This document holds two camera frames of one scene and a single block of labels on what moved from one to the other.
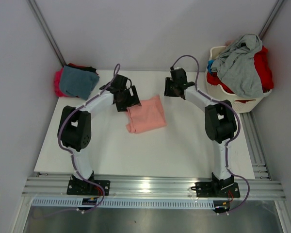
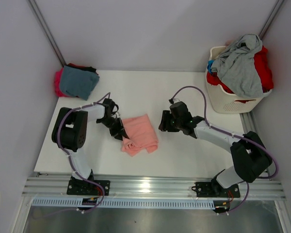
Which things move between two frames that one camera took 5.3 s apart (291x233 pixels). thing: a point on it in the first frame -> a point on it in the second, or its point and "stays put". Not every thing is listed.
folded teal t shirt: [78, 82] stays put
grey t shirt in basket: [235, 65] stays put
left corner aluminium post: [43, 23] stays put
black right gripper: [168, 81] -> [164, 124]
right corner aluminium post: [275, 10] stays put
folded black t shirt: [86, 68] stays put
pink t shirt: [150, 115] -> [141, 135]
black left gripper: [133, 100] -> [120, 132]
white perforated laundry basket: [242, 104] stays put
